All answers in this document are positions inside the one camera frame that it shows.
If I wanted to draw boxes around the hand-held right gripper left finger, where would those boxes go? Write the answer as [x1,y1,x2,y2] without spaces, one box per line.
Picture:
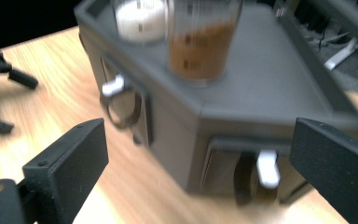
[22,118,110,224]

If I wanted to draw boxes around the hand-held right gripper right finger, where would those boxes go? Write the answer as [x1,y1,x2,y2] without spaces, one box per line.
[288,117,358,224]

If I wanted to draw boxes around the dark grey corner rack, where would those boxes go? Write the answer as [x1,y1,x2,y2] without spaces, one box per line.
[73,0,358,207]

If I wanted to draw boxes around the glass jar with white powder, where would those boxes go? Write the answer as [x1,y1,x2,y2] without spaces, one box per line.
[111,0,170,45]

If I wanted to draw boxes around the rack hook with white knob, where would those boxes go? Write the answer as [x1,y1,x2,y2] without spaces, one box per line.
[100,74,145,131]
[233,149,282,206]

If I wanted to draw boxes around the white metal stand frame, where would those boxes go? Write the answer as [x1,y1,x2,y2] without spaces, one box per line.
[324,6,358,72]

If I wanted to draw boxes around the bundle of floor cables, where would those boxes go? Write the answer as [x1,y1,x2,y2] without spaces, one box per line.
[295,6,343,50]

